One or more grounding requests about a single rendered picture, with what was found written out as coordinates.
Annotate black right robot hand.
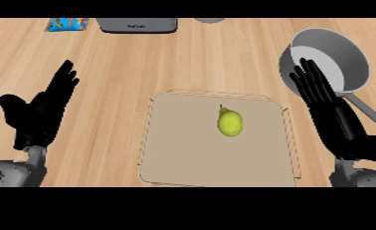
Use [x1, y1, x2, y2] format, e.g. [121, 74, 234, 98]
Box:
[287, 57, 376, 162]

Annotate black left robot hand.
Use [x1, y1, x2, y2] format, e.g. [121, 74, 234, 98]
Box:
[0, 59, 81, 151]

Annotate green pear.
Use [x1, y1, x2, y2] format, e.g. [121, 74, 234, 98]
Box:
[215, 104, 244, 138]

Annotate beige tray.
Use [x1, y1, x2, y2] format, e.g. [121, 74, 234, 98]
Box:
[137, 90, 302, 188]

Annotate blue snack bag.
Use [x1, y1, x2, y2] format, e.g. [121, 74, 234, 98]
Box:
[45, 18, 91, 33]

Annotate dark grey appliance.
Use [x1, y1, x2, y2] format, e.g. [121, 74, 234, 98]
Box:
[94, 18, 179, 35]

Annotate grey round object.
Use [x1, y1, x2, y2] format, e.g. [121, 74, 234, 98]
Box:
[191, 18, 225, 25]

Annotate grey pot with handle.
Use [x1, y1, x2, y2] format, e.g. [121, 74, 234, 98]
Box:
[277, 27, 376, 122]

